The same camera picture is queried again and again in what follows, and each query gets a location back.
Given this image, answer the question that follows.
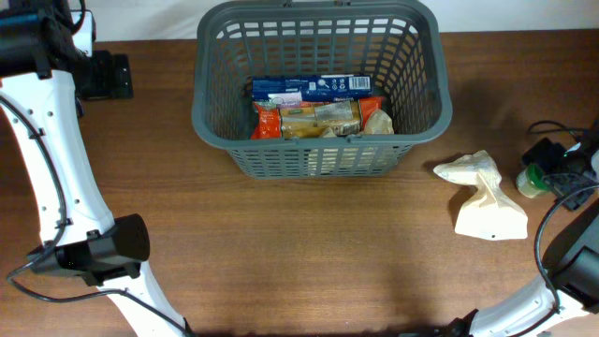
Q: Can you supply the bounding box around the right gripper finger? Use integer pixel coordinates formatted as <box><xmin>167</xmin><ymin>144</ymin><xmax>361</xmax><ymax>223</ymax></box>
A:
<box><xmin>521</xmin><ymin>138</ymin><xmax>566</xmax><ymax>171</ymax></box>
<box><xmin>542</xmin><ymin>173</ymin><xmax>595</xmax><ymax>212</ymax></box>

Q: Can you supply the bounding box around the orange pasta package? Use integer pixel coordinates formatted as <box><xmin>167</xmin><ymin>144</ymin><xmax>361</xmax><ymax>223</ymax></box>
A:
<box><xmin>251</xmin><ymin>96</ymin><xmax>383</xmax><ymax>139</ymax></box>

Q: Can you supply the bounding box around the beige pouch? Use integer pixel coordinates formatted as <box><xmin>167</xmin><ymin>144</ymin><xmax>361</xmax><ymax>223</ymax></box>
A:
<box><xmin>433</xmin><ymin>150</ymin><xmax>528</xmax><ymax>241</ymax></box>
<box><xmin>308</xmin><ymin>108</ymin><xmax>396</xmax><ymax>175</ymax></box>

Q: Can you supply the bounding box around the grey plastic basket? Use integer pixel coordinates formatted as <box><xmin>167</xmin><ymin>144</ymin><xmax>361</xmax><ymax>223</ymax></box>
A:
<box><xmin>191</xmin><ymin>0</ymin><xmax>453</xmax><ymax>179</ymax></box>

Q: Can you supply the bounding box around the blue cardboard box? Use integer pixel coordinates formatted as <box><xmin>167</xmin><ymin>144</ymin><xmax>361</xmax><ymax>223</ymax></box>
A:
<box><xmin>252</xmin><ymin>74</ymin><xmax>373</xmax><ymax>104</ymax></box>

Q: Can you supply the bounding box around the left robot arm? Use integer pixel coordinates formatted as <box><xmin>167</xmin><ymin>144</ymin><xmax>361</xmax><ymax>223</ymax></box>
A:
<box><xmin>1</xmin><ymin>0</ymin><xmax>192</xmax><ymax>336</ymax></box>

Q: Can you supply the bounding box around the green lid jar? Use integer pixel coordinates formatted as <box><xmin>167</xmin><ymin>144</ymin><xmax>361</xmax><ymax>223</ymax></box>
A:
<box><xmin>516</xmin><ymin>164</ymin><xmax>549</xmax><ymax>198</ymax></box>

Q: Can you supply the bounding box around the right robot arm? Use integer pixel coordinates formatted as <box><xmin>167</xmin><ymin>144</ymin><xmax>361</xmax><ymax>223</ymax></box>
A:
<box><xmin>433</xmin><ymin>123</ymin><xmax>598</xmax><ymax>337</ymax></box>

